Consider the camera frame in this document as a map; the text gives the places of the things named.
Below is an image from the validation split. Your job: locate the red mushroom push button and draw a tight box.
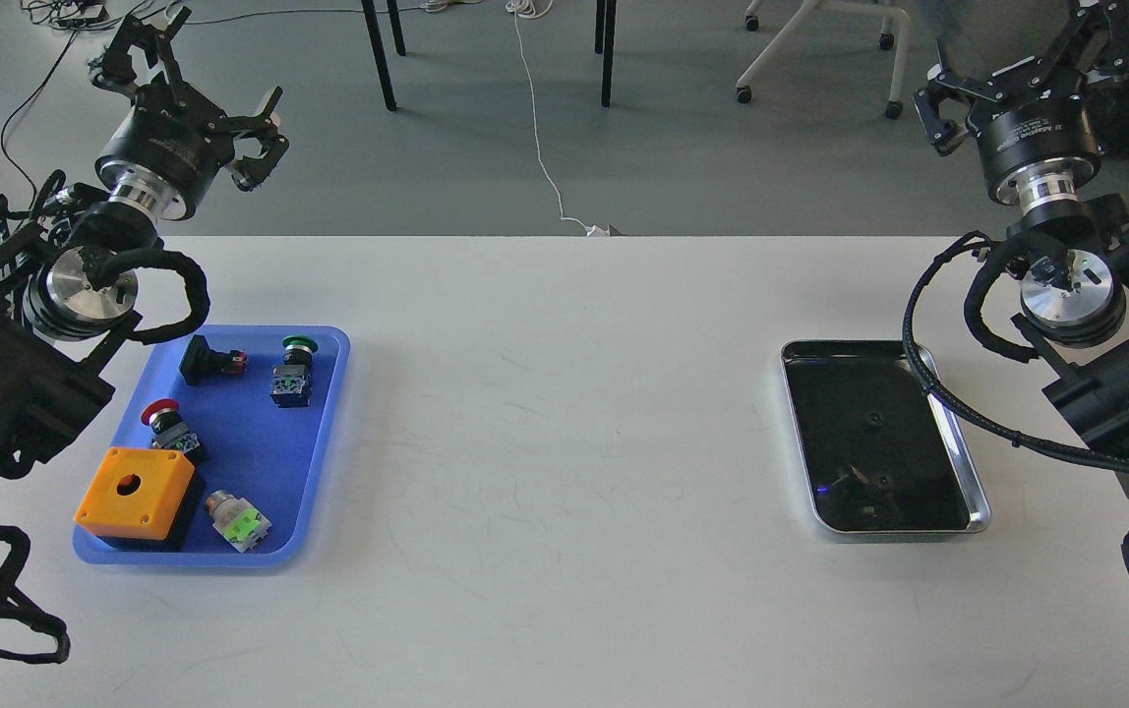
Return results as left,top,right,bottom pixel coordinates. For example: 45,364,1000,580
139,397,208,465

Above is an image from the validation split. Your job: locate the silver metal tray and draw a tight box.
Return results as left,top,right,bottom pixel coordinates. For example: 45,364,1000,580
780,340,991,541

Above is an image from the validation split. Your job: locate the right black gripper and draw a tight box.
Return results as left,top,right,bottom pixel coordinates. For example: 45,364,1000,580
914,0,1129,206

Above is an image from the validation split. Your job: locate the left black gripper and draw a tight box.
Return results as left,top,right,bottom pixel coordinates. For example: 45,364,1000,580
87,8,290,221

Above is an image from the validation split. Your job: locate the green push button switch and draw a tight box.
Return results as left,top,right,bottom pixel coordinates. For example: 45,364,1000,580
269,334,320,408

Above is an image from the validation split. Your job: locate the black floor cable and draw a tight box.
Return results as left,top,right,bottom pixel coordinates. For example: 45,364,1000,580
0,0,182,198

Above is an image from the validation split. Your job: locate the blue plastic tray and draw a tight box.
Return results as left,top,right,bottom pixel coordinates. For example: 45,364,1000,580
73,325,352,567

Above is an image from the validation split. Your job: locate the orange button enclosure box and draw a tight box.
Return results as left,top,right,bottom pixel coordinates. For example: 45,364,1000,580
73,446,204,551

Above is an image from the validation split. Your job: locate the black table leg left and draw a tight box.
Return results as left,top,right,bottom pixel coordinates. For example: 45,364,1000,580
359,0,406,112

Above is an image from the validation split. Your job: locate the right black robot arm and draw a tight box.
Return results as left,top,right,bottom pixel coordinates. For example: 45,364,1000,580
901,1,1129,475

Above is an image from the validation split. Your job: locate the white rolling chair base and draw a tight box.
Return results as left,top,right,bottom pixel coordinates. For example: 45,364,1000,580
734,1,914,122

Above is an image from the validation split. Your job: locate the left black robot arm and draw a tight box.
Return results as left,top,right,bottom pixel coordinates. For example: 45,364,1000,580
0,6,289,665

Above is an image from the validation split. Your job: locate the black table leg right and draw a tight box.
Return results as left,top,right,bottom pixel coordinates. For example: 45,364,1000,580
593,0,618,108

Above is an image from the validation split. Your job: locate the black selector switch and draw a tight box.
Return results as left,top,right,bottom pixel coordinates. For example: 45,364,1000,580
180,334,250,386

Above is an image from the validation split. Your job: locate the black table leg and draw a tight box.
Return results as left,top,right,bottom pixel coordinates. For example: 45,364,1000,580
593,0,618,108
359,0,406,112

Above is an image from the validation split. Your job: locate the green illuminated push button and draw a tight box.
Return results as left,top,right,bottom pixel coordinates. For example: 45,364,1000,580
202,490,272,553

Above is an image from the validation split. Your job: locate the white floor cable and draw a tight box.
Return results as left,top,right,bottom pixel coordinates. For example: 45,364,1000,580
505,0,615,238

